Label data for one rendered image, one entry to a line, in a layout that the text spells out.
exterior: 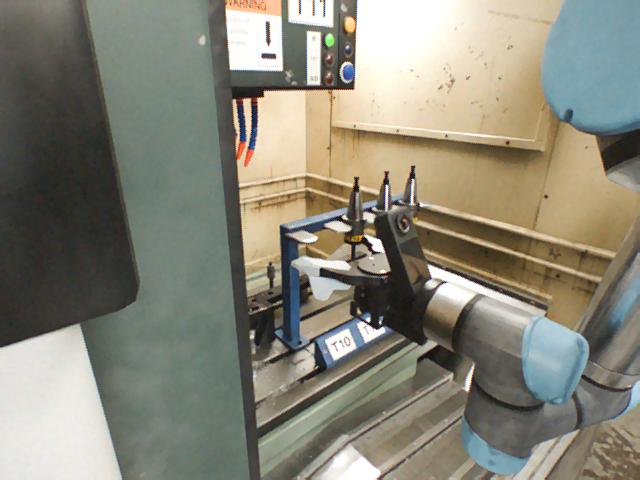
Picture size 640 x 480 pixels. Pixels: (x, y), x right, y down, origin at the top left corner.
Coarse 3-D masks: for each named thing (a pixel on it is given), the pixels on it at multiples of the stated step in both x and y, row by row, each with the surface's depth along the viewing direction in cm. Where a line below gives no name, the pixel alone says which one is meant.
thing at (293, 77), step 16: (336, 0) 69; (336, 16) 70; (288, 32) 65; (304, 32) 67; (320, 32) 69; (336, 32) 71; (288, 48) 66; (304, 48) 68; (320, 48) 70; (336, 48) 72; (288, 64) 67; (304, 64) 69; (320, 64) 71; (336, 64) 73; (240, 80) 62; (256, 80) 64; (272, 80) 66; (288, 80) 68; (304, 80) 70; (320, 80) 72; (336, 80) 74
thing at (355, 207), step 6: (354, 192) 94; (360, 192) 94; (354, 198) 94; (360, 198) 94; (348, 204) 96; (354, 204) 94; (360, 204) 94; (348, 210) 96; (354, 210) 95; (360, 210) 95; (348, 216) 96; (354, 216) 95; (360, 216) 95
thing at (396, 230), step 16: (400, 208) 48; (384, 224) 47; (400, 224) 47; (384, 240) 48; (400, 240) 47; (416, 240) 49; (400, 256) 47; (416, 256) 48; (400, 272) 47; (416, 272) 48; (400, 288) 48; (416, 288) 47
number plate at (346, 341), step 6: (348, 330) 99; (336, 336) 96; (342, 336) 97; (348, 336) 98; (330, 342) 95; (336, 342) 96; (342, 342) 96; (348, 342) 97; (330, 348) 94; (336, 348) 95; (342, 348) 96; (348, 348) 97; (354, 348) 98; (336, 354) 94; (342, 354) 95
